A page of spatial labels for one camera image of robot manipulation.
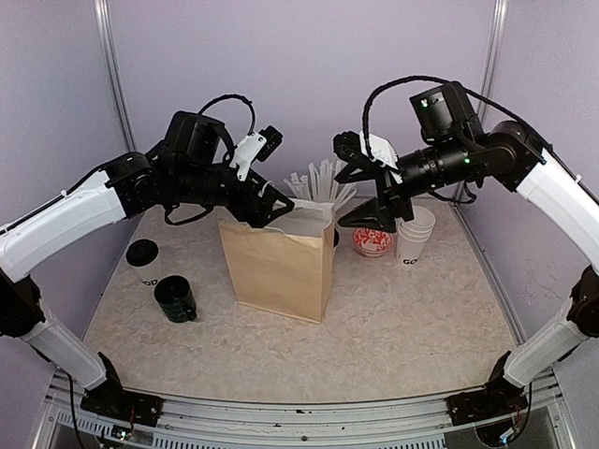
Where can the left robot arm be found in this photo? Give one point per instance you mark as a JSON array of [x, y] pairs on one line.
[[197, 162]]

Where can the stack of white paper cups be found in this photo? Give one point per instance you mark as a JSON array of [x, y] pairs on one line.
[[413, 235]]

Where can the bundle of wrapped white straws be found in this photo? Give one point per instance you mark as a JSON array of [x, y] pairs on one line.
[[319, 184]]

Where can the right aluminium post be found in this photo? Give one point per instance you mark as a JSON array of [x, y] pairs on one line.
[[496, 38]]

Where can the aluminium post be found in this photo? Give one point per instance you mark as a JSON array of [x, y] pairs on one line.
[[103, 24], [496, 38]]

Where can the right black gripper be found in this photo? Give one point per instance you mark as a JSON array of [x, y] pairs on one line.
[[388, 186]]

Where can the red patterned bowl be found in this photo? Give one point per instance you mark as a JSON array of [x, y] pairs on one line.
[[372, 243]]

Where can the left aluminium post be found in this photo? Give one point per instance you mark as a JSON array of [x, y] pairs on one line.
[[103, 24]]

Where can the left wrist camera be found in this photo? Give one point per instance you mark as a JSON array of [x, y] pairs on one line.
[[255, 146]]

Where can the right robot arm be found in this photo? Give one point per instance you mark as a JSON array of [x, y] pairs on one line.
[[544, 192]]

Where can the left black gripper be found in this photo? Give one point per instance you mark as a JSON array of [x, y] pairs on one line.
[[259, 216]]

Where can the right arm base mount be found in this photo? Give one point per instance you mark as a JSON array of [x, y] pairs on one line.
[[488, 402]]

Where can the white paper cup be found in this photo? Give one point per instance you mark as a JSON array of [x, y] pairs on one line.
[[150, 274]]

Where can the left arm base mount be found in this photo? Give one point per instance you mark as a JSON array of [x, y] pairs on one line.
[[124, 405]]

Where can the aluminium front rail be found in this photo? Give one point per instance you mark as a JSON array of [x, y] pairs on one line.
[[184, 422]]

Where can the brown paper bag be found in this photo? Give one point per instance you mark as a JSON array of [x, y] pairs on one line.
[[286, 267]]

